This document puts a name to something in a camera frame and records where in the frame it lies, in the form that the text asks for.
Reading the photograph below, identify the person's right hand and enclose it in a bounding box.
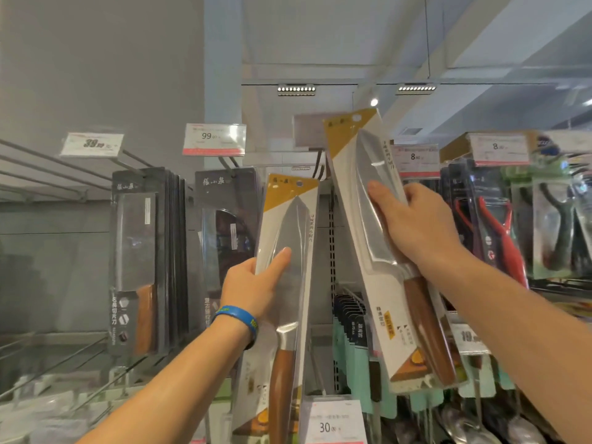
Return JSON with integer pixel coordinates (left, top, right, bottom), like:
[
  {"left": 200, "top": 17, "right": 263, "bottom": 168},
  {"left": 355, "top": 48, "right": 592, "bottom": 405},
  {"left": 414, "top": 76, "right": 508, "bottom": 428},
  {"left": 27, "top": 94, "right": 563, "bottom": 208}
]
[{"left": 366, "top": 179, "right": 467, "bottom": 279}]

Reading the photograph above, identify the person's left hand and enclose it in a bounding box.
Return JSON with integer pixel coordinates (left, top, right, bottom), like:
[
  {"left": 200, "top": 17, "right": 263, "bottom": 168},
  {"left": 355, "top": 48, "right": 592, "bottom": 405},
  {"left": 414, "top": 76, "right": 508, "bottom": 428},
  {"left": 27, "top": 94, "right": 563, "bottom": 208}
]
[{"left": 221, "top": 247, "right": 293, "bottom": 323}]

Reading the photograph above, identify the packaged round black knife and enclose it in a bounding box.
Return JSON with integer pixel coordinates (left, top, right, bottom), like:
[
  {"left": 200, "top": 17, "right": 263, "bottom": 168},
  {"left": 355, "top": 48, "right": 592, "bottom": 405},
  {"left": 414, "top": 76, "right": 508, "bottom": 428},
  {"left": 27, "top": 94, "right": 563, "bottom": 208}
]
[{"left": 194, "top": 167, "right": 267, "bottom": 336}]

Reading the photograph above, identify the packaged cleaver wooden handle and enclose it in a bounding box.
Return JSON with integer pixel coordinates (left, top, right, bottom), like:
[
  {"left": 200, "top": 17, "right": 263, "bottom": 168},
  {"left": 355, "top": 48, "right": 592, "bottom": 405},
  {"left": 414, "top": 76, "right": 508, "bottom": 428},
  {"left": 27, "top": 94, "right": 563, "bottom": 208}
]
[{"left": 109, "top": 167, "right": 191, "bottom": 358}]

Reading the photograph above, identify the grey-backed flip price tag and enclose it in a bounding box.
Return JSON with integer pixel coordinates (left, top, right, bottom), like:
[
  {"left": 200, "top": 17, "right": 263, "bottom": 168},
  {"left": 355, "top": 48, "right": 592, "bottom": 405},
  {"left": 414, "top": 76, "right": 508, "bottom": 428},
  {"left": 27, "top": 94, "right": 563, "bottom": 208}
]
[{"left": 292, "top": 113, "right": 334, "bottom": 149}]

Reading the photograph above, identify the grey metal display shelf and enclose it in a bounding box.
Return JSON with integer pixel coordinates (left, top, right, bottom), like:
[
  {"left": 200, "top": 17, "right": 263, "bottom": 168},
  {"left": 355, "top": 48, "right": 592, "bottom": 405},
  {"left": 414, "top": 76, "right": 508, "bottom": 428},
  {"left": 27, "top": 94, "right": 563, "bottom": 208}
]
[{"left": 0, "top": 129, "right": 592, "bottom": 444}]

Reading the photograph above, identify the person's left forearm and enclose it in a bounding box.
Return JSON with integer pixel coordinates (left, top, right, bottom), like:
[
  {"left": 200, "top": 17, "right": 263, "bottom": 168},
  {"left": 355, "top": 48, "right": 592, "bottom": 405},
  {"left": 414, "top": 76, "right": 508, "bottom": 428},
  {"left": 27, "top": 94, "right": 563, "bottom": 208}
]
[{"left": 76, "top": 314, "right": 253, "bottom": 444}]

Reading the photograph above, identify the person's right forearm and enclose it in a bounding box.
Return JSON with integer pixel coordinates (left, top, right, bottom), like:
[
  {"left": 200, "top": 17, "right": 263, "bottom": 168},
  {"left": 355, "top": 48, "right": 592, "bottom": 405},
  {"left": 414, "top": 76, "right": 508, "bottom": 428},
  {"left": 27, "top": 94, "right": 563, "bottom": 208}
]
[{"left": 421, "top": 247, "right": 592, "bottom": 444}]

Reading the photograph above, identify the blue wristband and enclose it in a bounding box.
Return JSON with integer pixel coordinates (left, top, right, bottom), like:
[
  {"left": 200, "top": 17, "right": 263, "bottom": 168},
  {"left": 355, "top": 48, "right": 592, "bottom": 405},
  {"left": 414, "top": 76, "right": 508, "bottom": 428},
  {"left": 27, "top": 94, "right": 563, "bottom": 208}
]
[{"left": 212, "top": 305, "right": 259, "bottom": 351}]

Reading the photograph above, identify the row of red Y-peeler packages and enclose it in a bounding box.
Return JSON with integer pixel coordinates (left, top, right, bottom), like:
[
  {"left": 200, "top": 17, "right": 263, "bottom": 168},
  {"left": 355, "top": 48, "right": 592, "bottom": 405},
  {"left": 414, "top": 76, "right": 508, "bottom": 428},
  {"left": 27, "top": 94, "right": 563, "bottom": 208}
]
[{"left": 439, "top": 161, "right": 469, "bottom": 255}]

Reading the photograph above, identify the white red-edged price tag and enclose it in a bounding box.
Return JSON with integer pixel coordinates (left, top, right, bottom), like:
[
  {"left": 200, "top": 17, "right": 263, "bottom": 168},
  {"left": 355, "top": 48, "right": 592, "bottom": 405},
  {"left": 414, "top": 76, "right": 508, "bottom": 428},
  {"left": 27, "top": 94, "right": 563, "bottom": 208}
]
[
  {"left": 183, "top": 123, "right": 247, "bottom": 157},
  {"left": 303, "top": 401, "right": 367, "bottom": 444},
  {"left": 532, "top": 129, "right": 592, "bottom": 155},
  {"left": 468, "top": 133, "right": 532, "bottom": 168},
  {"left": 451, "top": 323, "right": 491, "bottom": 356},
  {"left": 60, "top": 132, "right": 125, "bottom": 158},
  {"left": 390, "top": 144, "right": 441, "bottom": 180}
]

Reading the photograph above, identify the row of red straight-peeler packages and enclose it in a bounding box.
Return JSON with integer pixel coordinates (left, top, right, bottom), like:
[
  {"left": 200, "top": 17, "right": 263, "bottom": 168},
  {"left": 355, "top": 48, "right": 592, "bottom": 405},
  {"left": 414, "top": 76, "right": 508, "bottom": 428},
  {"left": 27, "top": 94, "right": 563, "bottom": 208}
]
[{"left": 464, "top": 157, "right": 529, "bottom": 290}]

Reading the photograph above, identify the brown cardboard box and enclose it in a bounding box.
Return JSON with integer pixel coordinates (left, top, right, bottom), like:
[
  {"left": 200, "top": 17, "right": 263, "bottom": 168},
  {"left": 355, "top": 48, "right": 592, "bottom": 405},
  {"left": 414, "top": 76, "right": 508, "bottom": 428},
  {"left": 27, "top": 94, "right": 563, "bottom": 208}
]
[{"left": 439, "top": 133, "right": 472, "bottom": 163}]

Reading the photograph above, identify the row of mint carded utensils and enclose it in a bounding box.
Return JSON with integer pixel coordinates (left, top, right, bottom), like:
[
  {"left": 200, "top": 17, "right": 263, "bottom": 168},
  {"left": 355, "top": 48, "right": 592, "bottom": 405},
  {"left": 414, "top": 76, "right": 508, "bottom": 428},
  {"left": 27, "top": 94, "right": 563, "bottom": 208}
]
[{"left": 332, "top": 290, "right": 385, "bottom": 414}]

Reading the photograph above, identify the black linear track light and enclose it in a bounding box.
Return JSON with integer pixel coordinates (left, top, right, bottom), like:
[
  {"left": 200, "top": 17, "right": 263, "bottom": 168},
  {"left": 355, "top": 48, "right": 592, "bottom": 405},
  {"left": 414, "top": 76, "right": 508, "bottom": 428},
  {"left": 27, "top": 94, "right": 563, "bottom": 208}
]
[
  {"left": 277, "top": 83, "right": 317, "bottom": 97},
  {"left": 395, "top": 83, "right": 437, "bottom": 96}
]

